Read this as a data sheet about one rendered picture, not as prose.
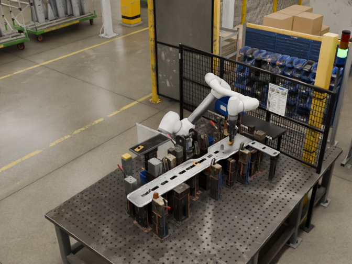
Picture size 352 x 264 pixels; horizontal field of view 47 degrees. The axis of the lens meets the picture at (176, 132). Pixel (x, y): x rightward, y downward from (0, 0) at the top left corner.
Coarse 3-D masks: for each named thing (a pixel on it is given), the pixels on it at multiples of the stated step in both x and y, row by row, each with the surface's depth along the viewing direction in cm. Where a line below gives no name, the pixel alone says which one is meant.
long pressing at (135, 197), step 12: (216, 144) 379; (228, 144) 379; (204, 156) 362; (228, 156) 363; (180, 168) 347; (192, 168) 347; (204, 168) 347; (156, 180) 333; (168, 180) 333; (180, 180) 333; (132, 192) 320; (144, 192) 320; (144, 204) 308
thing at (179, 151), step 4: (176, 148) 360; (180, 148) 360; (176, 152) 357; (180, 152) 357; (176, 156) 359; (180, 156) 359; (176, 160) 361; (180, 160) 361; (176, 164) 364; (180, 172) 368
